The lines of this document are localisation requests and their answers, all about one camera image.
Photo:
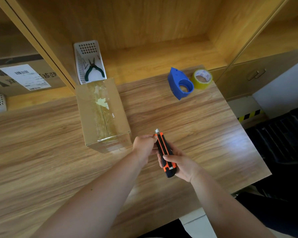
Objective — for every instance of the person's left hand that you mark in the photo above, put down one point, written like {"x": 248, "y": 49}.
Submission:
{"x": 142, "y": 146}

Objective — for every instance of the person's right hand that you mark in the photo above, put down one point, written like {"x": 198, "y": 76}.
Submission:
{"x": 186, "y": 167}

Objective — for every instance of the person's left fingers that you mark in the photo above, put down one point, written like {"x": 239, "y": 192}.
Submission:
{"x": 152, "y": 143}

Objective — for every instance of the person's right thumb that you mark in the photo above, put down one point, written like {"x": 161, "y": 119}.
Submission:
{"x": 172, "y": 159}

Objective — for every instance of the orange black utility knife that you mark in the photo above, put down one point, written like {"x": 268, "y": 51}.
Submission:
{"x": 164, "y": 149}

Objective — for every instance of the person's left forearm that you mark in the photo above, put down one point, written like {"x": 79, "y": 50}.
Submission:
{"x": 99, "y": 198}

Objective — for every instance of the person's right forearm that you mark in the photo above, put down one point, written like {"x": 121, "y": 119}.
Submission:
{"x": 221, "y": 208}

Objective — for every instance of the taped brown cardboard box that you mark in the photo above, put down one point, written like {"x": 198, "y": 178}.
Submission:
{"x": 103, "y": 113}

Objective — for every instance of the blue tape dispenser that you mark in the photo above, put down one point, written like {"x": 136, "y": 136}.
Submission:
{"x": 175, "y": 83}

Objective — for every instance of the yellow packing tape roll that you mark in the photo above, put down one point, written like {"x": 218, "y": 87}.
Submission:
{"x": 197, "y": 84}

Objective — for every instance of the black yellow hazard tape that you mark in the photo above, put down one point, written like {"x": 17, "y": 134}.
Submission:
{"x": 250, "y": 115}

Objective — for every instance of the black plastic crate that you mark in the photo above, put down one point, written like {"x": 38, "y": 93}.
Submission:
{"x": 280, "y": 138}

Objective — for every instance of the tall white plastic basket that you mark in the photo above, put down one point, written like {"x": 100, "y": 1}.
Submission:
{"x": 78, "y": 59}

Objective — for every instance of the wooden shelf cabinet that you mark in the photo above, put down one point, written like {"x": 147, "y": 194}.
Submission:
{"x": 144, "y": 27}

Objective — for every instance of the wooden drawer front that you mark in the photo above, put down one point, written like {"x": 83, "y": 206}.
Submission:
{"x": 280, "y": 69}

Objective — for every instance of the white shipping label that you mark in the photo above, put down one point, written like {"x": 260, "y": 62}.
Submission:
{"x": 27, "y": 77}

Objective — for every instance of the large printed cardboard box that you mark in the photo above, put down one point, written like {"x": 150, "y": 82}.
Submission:
{"x": 0, "y": 80}

